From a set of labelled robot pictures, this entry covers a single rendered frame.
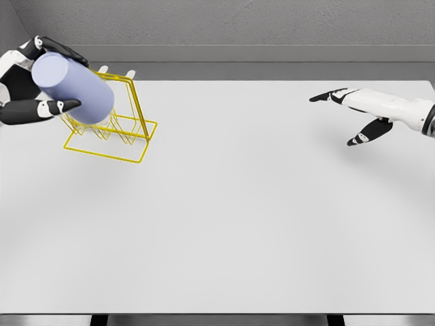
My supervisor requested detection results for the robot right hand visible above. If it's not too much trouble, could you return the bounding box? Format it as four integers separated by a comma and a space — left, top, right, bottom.
309, 88, 410, 147

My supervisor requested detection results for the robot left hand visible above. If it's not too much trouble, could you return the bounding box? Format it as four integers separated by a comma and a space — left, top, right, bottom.
0, 35, 90, 127

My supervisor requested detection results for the lavender cylindrical cup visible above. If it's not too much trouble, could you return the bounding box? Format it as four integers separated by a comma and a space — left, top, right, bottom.
31, 51, 116, 126

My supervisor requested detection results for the yellow wire cup holder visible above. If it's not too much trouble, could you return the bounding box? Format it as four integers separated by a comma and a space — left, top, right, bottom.
63, 65, 158, 165

